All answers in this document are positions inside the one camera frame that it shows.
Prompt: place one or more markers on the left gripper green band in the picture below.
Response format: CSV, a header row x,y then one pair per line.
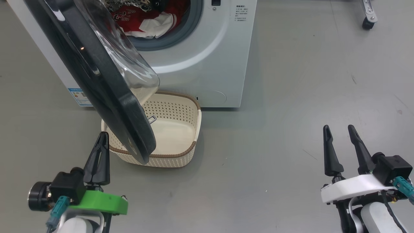
x,y
103,202

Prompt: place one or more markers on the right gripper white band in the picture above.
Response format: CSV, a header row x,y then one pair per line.
x,y
352,186

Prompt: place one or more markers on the black round washer door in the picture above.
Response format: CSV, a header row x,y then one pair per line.
x,y
106,97

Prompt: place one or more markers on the red and white garment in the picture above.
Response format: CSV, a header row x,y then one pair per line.
x,y
136,19

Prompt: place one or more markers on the cream perforated basket brown rim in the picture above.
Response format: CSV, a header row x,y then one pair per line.
x,y
176,136

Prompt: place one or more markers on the white front-load washing machine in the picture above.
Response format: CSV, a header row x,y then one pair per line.
x,y
210,64

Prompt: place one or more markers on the white paper with printed text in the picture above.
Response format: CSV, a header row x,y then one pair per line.
x,y
241,17

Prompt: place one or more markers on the blue energy label sticker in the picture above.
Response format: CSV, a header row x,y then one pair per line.
x,y
77,97

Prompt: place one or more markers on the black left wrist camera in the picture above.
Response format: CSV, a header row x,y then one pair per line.
x,y
64,189

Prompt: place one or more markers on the silver frame leg with caster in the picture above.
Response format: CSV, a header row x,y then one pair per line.
x,y
368,22

